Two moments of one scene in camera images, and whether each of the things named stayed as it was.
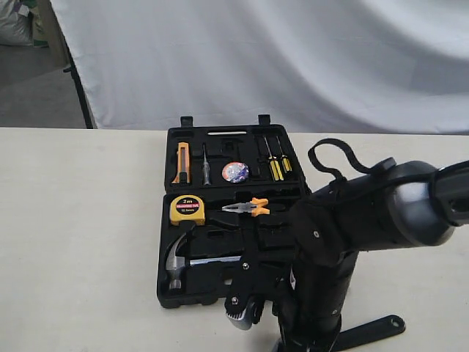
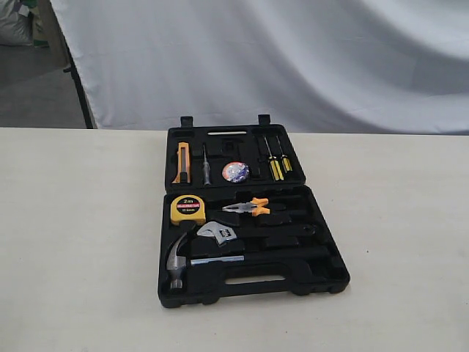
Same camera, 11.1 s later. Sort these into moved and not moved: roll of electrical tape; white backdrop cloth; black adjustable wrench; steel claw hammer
Moved: black adjustable wrench
Not moved: roll of electrical tape; steel claw hammer; white backdrop cloth
